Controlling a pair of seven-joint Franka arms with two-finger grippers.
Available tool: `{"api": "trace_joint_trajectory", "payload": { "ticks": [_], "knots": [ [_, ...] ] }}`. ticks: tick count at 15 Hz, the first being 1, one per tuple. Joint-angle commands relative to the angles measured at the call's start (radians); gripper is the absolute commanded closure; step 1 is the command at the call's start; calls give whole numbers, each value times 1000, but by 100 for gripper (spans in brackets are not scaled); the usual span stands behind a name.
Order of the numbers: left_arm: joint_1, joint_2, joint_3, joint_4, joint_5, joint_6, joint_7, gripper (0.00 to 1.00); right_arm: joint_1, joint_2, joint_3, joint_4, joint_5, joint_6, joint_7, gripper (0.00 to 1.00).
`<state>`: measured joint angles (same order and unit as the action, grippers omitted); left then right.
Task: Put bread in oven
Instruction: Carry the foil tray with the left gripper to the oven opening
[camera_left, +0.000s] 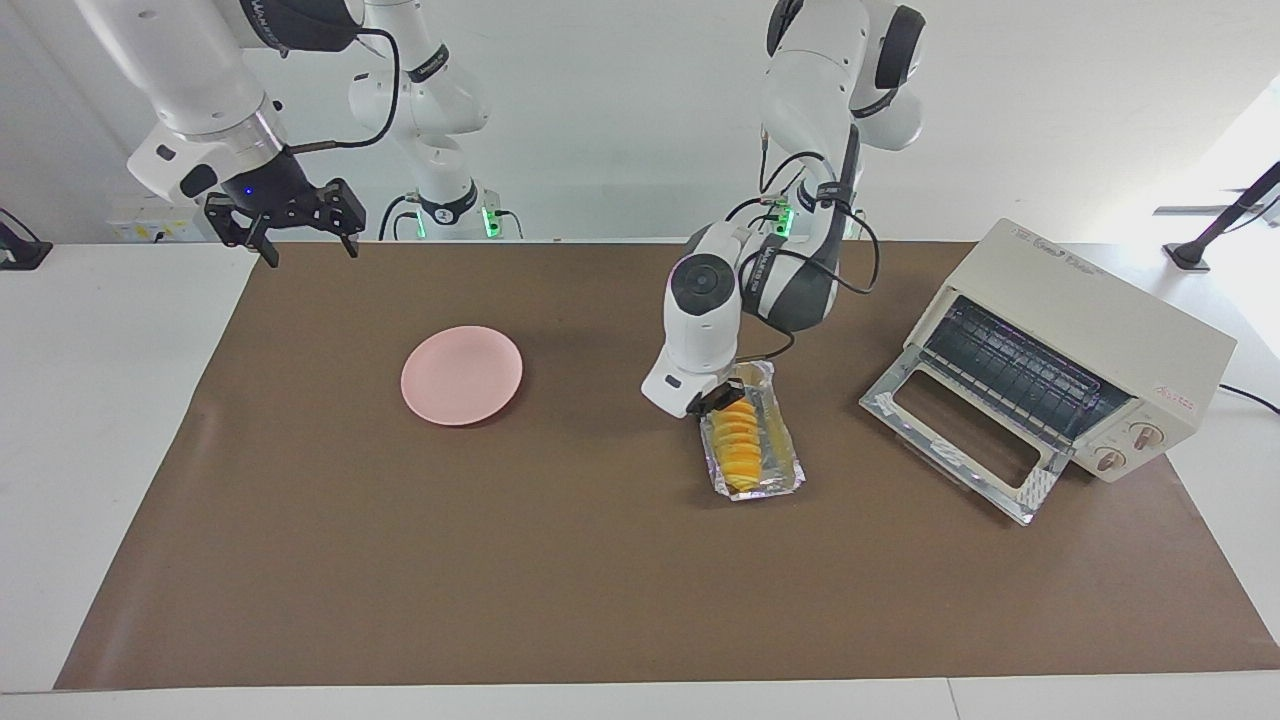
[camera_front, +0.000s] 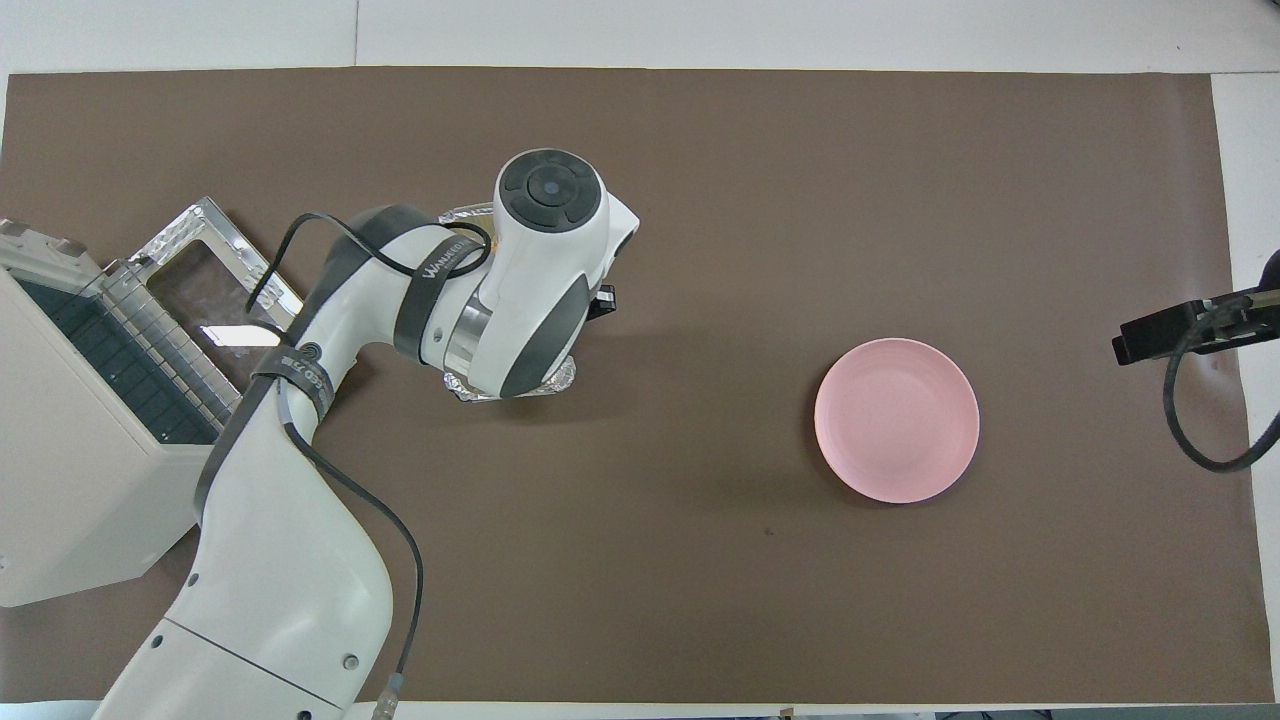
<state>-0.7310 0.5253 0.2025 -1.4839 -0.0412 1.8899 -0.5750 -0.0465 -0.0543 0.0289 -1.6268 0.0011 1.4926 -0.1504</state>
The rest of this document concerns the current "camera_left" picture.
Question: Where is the white wall socket box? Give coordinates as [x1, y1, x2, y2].
[105, 195, 216, 243]

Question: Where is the cream toaster oven body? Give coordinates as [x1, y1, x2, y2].
[903, 218, 1238, 484]

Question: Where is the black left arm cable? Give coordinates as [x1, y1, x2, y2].
[725, 150, 881, 361]

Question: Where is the brown table mat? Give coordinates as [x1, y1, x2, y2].
[53, 240, 1280, 691]

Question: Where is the sliced yellow bread loaf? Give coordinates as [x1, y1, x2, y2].
[718, 398, 766, 493]

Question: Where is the metal oven wire rack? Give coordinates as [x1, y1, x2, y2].
[920, 297, 1133, 444]

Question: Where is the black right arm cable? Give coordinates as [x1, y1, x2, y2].
[290, 28, 401, 156]

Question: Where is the black oven power cord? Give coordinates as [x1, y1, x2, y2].
[1218, 385, 1280, 416]

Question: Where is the silver foil baking tray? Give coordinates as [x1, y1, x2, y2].
[698, 360, 807, 501]

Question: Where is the glass oven door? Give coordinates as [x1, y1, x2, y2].
[858, 345, 1076, 527]

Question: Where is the black camera stand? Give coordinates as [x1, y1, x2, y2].
[1155, 160, 1280, 273]

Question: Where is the black clamp mount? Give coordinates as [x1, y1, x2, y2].
[0, 207, 53, 271]

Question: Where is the black arm base cable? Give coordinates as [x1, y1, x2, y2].
[378, 193, 421, 241]

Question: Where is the pink round plate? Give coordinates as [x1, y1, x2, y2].
[400, 326, 524, 427]

